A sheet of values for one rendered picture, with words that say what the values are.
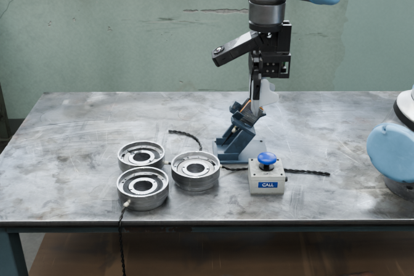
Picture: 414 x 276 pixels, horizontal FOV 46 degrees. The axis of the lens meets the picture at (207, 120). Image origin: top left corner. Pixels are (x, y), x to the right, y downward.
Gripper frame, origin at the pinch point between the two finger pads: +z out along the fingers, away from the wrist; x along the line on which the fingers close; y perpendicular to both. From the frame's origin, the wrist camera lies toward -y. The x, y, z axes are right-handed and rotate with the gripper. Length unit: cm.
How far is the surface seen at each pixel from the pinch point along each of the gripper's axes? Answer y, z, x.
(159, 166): -20.9, 9.4, -9.1
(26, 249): -84, 92, 56
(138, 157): -26.1, 10.1, -4.3
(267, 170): 1.9, 7.2, -14.9
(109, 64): -59, 48, 150
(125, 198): -26.9, 8.7, -21.3
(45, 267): -50, 37, -11
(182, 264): -16.6, 36.8, -10.8
